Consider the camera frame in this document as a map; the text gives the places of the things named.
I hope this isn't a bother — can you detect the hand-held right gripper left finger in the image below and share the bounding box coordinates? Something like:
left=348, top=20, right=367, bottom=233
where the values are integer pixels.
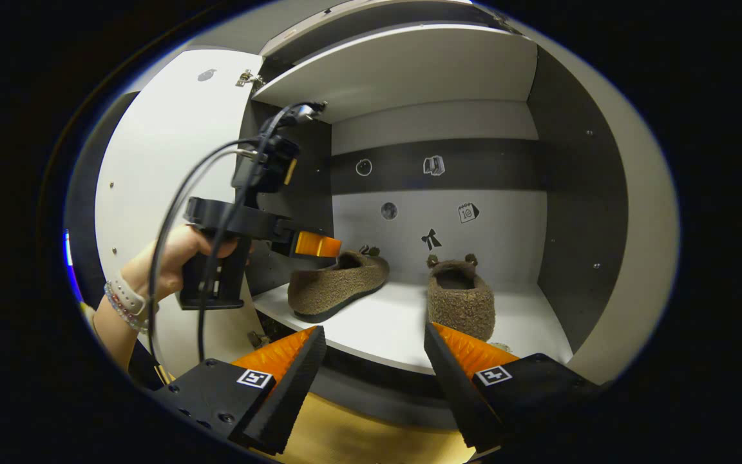
left=152, top=325, right=328, bottom=455

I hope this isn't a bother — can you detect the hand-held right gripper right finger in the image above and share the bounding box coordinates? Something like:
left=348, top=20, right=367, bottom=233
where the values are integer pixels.
left=424, top=321, right=604, bottom=452

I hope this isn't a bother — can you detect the brown fuzzy shoe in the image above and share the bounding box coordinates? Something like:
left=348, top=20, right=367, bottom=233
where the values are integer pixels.
left=426, top=253, right=497, bottom=342
left=287, top=245, right=391, bottom=324

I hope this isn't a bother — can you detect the grey white shoe cabinet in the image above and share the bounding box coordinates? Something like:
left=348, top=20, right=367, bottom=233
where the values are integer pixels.
left=242, top=0, right=633, bottom=431

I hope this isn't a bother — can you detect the white cabinet door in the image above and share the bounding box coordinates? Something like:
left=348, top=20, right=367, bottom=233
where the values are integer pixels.
left=94, top=48, right=265, bottom=378
left=532, top=32, right=681, bottom=387

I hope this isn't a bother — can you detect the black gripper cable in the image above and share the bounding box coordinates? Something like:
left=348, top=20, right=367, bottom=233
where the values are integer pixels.
left=196, top=103, right=320, bottom=363
left=147, top=137, right=262, bottom=362

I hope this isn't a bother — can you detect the white wrist strap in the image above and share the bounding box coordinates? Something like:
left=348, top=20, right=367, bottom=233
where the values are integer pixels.
left=106, top=274, right=149, bottom=316

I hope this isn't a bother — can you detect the beaded bracelet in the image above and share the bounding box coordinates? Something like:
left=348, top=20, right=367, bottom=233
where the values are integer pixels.
left=102, top=284, right=153, bottom=336

